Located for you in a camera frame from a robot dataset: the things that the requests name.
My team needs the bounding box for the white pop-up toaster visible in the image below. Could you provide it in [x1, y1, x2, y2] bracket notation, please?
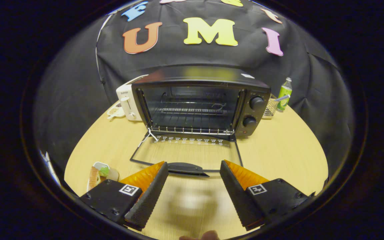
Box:
[116, 74, 149, 121]

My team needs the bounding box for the metal oven rack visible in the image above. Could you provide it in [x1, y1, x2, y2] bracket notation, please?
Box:
[150, 100, 236, 135]

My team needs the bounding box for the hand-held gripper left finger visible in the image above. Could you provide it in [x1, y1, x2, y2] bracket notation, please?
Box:
[80, 161, 169, 231]

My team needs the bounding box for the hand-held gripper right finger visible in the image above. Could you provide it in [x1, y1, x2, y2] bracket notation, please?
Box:
[219, 160, 315, 231]

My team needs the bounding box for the black toaster oven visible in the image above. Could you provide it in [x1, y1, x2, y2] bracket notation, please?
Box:
[130, 66, 272, 177]

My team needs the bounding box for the white food plate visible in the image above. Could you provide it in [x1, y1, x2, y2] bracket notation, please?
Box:
[87, 162, 119, 191]

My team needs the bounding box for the green plastic bottle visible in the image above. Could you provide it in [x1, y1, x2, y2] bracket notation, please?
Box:
[276, 77, 293, 111]

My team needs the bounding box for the metal wire basket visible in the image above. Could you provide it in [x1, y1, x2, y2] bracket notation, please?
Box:
[264, 94, 279, 117]

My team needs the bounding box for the small white dish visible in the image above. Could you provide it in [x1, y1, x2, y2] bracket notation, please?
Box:
[107, 103, 126, 119]

